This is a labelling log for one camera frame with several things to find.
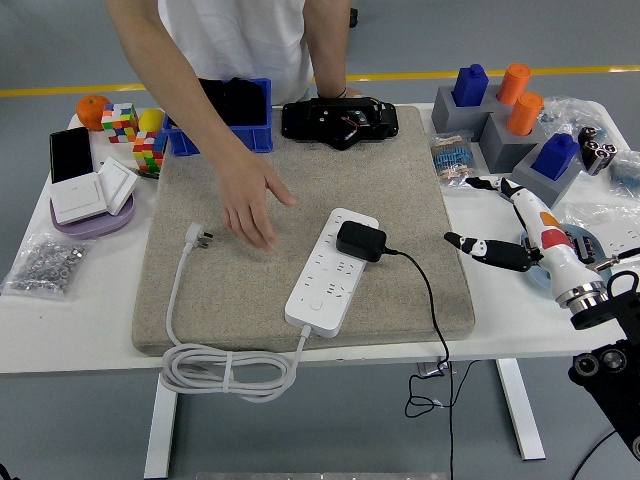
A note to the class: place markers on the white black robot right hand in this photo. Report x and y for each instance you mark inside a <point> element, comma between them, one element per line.
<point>560,260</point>

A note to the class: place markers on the person's right hand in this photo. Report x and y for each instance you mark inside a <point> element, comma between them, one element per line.
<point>247,200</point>

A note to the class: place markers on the person's left hand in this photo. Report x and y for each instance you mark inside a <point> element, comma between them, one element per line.
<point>350,92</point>

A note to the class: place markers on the white power strip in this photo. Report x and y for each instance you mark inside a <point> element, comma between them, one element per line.
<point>320,295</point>

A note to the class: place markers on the person's right forearm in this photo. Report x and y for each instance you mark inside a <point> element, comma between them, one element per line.
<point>200,115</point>

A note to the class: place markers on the person's left forearm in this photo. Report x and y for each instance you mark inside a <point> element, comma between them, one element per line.
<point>330,55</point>

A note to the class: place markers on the light blue tray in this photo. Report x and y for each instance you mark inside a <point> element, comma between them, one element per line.
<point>540,277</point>

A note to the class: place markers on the black cylindrical capacitor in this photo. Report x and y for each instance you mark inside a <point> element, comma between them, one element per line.
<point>590,248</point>

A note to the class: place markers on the black device housing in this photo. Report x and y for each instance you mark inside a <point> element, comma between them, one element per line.
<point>300,125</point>

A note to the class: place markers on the blue plastic bin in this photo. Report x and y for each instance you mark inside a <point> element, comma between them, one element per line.
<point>255,140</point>

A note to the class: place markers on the bagged white socket panel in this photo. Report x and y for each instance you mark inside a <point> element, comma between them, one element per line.
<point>620,240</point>

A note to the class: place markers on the tall grey holder block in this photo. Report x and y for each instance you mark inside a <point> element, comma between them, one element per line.
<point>550,187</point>

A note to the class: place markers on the grey-brown mat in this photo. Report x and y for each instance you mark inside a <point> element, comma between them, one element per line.
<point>350,180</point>

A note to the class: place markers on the low grey holder block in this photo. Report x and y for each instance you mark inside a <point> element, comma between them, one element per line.
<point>445,112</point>

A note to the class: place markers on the blue bottle-shaped block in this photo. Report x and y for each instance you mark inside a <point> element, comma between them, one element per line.
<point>470,87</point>
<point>555,157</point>

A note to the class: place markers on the bag of blue resistors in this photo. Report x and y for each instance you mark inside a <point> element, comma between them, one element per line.
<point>627,172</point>

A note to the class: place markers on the colourful puzzle cube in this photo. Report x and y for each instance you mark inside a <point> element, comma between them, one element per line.
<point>120,122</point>
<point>147,152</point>

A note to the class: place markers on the bundle of black capacitors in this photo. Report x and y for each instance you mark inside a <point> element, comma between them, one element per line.
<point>597,150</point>

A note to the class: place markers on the person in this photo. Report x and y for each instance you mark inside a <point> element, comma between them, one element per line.
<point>240,40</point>

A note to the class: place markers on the yellow lemon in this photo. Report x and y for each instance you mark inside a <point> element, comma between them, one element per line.
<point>151,120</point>

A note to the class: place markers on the medium grey holder block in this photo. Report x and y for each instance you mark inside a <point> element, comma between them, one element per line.
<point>500,145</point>

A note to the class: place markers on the clear plastic bag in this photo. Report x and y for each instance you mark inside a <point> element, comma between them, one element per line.
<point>570,115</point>

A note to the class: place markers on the orange cylinder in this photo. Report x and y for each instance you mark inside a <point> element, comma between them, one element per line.
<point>514,84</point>
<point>524,115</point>

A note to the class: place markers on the purple round tray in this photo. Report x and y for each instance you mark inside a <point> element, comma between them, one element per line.
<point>95,227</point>

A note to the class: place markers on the white table leg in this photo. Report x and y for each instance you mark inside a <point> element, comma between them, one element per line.
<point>160,425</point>
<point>520,410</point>

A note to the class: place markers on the orange fruit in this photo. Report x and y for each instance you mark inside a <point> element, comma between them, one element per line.
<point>90,112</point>

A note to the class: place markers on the black smartphone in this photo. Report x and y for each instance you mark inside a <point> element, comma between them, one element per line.
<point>70,155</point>

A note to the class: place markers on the bag of metal nuts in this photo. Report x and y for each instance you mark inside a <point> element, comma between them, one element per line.
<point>45,265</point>

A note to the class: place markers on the small white wall switch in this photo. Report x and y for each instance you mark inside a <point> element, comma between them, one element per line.
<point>117,182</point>

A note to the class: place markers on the silver bracket under table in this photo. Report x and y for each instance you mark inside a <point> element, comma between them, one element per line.
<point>432,369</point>

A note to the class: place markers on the large white wall switch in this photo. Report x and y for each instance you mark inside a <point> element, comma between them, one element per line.
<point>77,197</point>

